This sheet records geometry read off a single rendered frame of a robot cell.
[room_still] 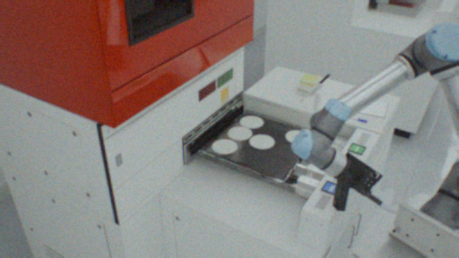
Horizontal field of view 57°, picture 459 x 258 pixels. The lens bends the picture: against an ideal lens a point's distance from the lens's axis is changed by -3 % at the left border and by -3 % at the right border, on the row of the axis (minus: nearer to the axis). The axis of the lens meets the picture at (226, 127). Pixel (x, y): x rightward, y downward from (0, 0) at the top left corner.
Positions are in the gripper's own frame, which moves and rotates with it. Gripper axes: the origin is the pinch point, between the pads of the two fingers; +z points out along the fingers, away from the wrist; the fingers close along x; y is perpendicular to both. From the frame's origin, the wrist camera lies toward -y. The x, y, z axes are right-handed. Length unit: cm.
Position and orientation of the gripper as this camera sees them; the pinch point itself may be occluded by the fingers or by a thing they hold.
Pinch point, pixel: (384, 205)
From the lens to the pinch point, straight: 140.9
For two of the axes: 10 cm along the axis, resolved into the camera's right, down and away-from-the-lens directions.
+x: -1.2, -2.2, 9.7
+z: 8.2, 5.2, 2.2
